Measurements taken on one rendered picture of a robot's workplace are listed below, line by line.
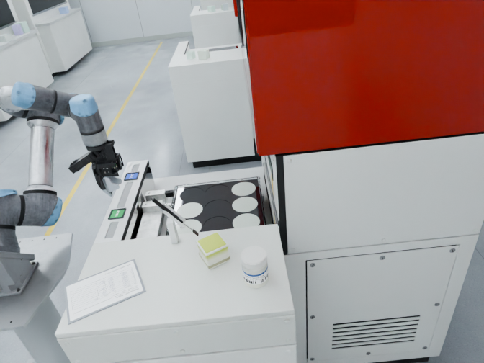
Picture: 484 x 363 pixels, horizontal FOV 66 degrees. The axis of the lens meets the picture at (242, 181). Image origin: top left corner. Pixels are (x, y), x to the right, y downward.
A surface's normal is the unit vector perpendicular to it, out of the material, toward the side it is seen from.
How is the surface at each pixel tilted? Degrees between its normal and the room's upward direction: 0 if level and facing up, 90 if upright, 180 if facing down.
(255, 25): 90
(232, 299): 0
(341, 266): 90
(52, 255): 0
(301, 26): 90
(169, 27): 90
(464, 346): 0
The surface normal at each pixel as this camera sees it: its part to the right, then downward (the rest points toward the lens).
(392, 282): 0.04, 0.55
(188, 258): -0.10, -0.83
